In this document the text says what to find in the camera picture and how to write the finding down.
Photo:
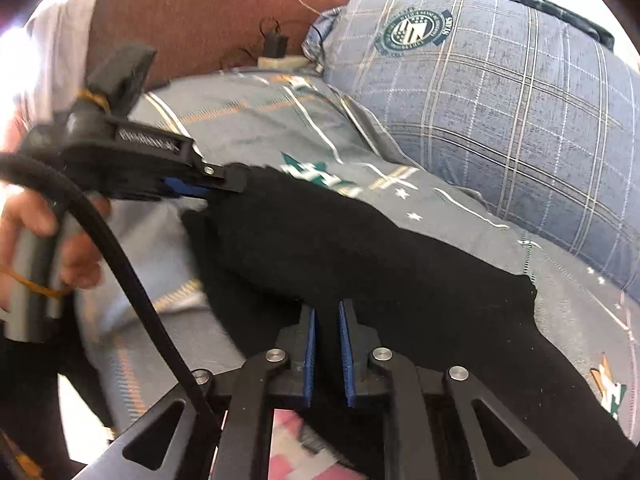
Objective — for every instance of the dark blue patterned cloth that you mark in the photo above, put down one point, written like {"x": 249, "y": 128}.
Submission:
{"x": 550, "y": 10}

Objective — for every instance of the person's white shirt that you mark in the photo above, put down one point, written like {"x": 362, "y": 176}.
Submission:
{"x": 50, "y": 35}

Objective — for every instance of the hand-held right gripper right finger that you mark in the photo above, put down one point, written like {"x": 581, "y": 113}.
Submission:
{"x": 346, "y": 360}

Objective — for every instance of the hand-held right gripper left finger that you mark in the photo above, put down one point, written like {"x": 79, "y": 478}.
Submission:
{"x": 310, "y": 360}

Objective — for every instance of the person's left hand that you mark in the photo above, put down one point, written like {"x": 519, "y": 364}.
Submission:
{"x": 25, "y": 217}

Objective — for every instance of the blue plaid pillow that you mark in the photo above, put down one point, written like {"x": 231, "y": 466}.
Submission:
{"x": 500, "y": 110}

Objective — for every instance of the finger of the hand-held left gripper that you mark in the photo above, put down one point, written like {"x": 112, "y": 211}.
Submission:
{"x": 222, "y": 177}

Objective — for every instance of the person's leg in dark trousers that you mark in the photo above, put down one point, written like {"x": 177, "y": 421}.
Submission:
{"x": 30, "y": 400}

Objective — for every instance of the black sock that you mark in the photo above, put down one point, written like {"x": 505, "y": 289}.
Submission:
{"x": 325, "y": 240}

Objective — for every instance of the brown headboard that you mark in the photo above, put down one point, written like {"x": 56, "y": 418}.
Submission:
{"x": 200, "y": 20}

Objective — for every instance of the white power strip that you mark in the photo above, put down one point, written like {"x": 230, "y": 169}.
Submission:
{"x": 280, "y": 61}

